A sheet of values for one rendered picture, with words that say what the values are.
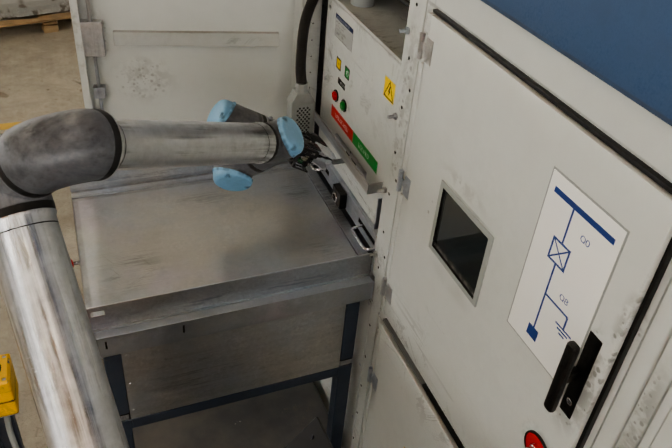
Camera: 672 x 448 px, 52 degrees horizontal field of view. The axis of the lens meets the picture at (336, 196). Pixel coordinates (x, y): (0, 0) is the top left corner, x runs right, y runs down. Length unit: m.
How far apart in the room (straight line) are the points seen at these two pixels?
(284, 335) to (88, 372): 0.73
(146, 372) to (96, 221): 0.45
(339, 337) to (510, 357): 0.74
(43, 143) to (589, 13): 0.78
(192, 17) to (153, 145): 0.87
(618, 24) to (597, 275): 0.33
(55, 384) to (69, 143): 0.36
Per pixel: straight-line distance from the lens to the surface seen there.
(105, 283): 1.74
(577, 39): 0.95
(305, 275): 1.67
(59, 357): 1.13
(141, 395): 1.80
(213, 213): 1.92
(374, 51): 1.65
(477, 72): 1.15
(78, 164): 1.10
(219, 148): 1.32
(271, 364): 1.84
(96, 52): 2.05
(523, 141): 1.06
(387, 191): 1.56
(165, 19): 2.02
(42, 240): 1.15
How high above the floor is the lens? 1.99
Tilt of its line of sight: 35 degrees down
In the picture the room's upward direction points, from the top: 5 degrees clockwise
